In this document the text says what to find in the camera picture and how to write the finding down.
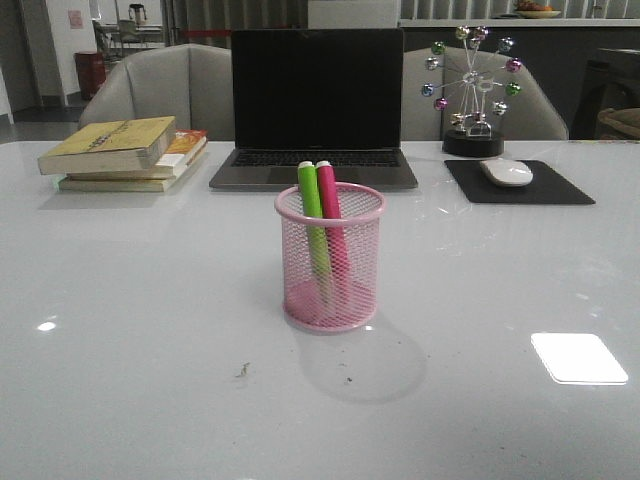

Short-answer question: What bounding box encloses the fruit bowl on counter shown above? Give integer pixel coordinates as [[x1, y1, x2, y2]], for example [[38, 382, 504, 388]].
[[514, 0, 560, 19]]

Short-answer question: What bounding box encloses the grey left armchair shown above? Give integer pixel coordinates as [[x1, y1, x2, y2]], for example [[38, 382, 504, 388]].
[[79, 44, 235, 141]]

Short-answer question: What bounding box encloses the yellow top book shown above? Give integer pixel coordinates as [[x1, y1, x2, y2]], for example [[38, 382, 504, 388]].
[[38, 116, 176, 175]]

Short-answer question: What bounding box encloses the grey open laptop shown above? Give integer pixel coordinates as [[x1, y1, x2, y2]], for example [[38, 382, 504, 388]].
[[209, 28, 418, 191]]

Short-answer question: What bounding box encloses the pink mesh pen holder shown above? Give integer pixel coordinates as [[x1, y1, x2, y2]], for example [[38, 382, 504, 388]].
[[275, 182, 386, 332]]

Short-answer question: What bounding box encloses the orange white middle book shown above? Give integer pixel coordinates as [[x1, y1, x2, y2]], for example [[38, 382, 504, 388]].
[[68, 130, 208, 181]]

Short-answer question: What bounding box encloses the pink highlighter pen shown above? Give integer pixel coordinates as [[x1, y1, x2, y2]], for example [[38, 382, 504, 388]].
[[314, 159, 350, 304]]

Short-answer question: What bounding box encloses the white computer mouse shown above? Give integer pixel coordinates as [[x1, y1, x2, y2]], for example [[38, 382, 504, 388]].
[[479, 158, 533, 187]]

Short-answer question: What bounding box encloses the green highlighter pen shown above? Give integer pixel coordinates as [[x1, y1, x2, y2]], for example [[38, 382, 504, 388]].
[[297, 161, 331, 303]]

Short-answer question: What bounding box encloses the dark side table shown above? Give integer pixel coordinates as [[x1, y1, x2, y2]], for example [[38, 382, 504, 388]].
[[570, 48, 639, 139]]

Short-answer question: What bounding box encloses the red trash bin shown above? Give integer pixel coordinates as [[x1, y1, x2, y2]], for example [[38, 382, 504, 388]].
[[74, 51, 106, 100]]

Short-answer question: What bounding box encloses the grey right armchair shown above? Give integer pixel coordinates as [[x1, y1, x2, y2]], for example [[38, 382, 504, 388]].
[[401, 46, 568, 141]]

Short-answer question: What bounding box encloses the black mouse pad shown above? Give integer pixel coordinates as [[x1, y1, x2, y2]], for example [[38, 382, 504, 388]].
[[445, 159, 595, 205]]

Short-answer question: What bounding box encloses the ferris wheel desk toy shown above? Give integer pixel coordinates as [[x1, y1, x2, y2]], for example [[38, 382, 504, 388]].
[[421, 25, 523, 158]]

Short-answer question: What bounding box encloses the grey armchair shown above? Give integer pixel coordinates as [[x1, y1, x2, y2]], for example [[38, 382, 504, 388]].
[[79, 44, 235, 141], [401, 46, 568, 141]]

